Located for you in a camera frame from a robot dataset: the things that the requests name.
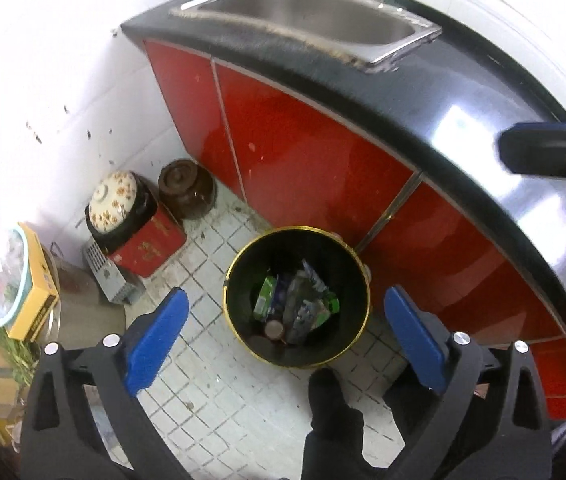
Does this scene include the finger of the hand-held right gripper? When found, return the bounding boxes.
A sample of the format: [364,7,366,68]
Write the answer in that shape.
[497,121,566,182]

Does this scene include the brown clay jar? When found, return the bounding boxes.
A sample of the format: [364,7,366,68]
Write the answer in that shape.
[158,159,218,221]

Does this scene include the grey perforated metal box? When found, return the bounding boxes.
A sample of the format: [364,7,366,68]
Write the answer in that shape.
[83,239,146,306]

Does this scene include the green leafy vegetables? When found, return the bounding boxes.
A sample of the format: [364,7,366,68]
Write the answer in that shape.
[0,332,38,386]

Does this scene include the yellow cardboard box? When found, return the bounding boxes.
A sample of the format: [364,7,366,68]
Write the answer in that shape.
[5,222,60,343]

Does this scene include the silver blue snack packet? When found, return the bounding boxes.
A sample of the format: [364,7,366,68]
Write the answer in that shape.
[283,259,330,311]

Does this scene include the black gold-rimmed trash bin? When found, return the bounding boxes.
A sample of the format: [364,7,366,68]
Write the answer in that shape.
[224,226,371,368]

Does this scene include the green snack packet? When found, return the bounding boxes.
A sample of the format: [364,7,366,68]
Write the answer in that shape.
[319,291,341,330]

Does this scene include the floral pot lid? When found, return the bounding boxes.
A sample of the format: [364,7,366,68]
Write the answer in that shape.
[88,171,138,233]

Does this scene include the blue printed packet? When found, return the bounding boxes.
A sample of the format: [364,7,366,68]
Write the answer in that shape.
[283,300,325,345]

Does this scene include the red kitchen cabinet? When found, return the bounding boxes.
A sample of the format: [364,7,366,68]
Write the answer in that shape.
[143,37,566,421]

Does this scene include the person's right leg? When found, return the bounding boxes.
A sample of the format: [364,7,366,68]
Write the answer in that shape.
[382,377,439,456]

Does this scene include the red tin box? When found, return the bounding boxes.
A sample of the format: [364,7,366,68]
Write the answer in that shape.
[108,207,187,278]

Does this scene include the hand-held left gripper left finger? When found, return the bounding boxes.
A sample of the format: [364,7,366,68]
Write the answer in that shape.
[20,286,194,480]

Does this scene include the stainless steel sink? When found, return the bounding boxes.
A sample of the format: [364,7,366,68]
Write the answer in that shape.
[168,0,443,73]

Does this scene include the black cooking pot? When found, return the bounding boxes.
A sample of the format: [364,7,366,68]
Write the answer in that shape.
[85,185,159,256]

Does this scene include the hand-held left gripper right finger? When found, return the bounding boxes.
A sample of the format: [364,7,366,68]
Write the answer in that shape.
[383,285,553,480]

